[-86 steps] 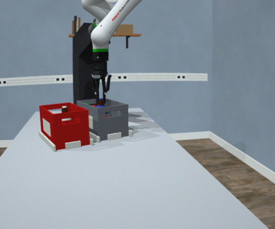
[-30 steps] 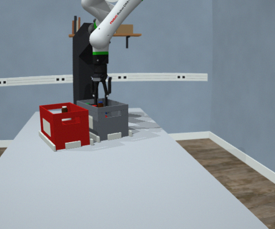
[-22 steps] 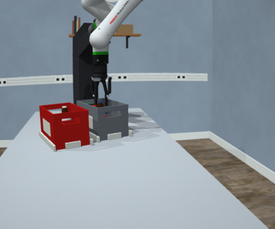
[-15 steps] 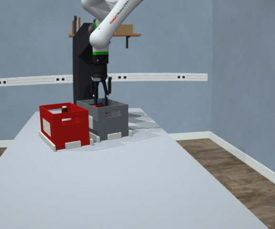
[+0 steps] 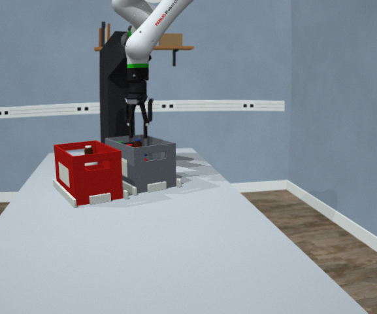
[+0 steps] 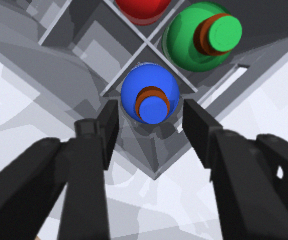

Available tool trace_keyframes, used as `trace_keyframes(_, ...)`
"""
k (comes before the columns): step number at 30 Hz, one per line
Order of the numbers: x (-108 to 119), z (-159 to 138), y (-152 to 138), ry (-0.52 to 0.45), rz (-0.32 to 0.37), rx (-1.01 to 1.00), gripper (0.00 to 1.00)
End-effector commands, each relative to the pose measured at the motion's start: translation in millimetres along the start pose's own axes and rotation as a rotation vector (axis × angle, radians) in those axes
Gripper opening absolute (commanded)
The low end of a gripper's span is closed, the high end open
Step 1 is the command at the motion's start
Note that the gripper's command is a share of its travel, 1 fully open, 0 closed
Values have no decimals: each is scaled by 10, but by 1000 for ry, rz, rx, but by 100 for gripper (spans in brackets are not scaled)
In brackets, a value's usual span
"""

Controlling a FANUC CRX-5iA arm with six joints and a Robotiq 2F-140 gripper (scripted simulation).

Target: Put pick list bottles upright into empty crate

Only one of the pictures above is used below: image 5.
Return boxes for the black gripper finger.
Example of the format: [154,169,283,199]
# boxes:
[123,98,136,138]
[139,97,154,139]

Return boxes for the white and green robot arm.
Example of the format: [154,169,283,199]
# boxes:
[112,0,193,82]

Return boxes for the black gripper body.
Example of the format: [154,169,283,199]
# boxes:
[129,81,148,104]

